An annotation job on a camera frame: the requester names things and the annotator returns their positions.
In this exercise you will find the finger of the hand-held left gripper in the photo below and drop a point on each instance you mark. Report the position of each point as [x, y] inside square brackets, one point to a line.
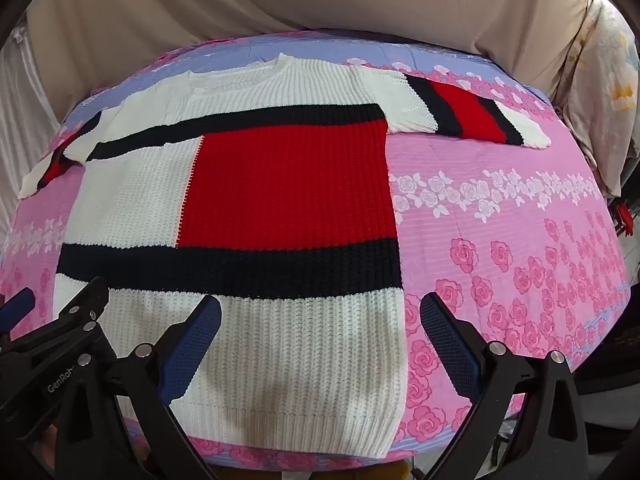
[82, 300]
[16, 305]

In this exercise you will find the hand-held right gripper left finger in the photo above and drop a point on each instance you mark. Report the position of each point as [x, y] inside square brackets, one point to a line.
[192, 347]

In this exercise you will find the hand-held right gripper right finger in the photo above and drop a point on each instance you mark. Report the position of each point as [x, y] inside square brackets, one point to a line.
[450, 345]

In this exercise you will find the white red black knit sweater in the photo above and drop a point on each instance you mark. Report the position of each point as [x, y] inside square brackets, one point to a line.
[280, 185]

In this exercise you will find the pink floral blanket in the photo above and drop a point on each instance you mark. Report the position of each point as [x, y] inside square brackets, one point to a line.
[500, 240]

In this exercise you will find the white cloth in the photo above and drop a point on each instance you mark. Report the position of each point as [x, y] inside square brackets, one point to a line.
[25, 125]

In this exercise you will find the small red object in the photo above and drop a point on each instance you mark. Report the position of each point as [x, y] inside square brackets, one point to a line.
[625, 216]

